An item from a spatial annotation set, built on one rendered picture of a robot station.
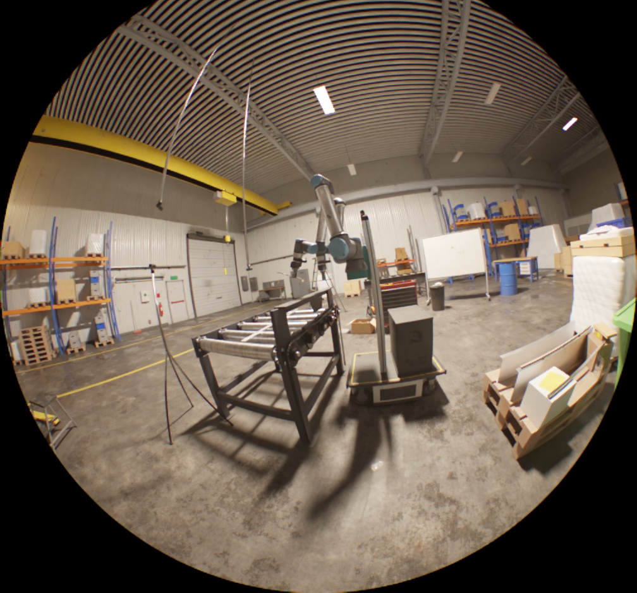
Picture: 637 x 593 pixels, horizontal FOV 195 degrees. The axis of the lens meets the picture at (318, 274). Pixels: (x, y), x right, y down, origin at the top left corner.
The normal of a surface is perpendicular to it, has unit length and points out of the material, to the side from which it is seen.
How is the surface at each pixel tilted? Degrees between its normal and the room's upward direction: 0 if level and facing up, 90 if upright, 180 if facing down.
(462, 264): 90
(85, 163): 90
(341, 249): 95
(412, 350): 90
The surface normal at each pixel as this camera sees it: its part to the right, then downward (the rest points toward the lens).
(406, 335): -0.23, 0.03
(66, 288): 0.94, -0.14
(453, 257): -0.68, 0.10
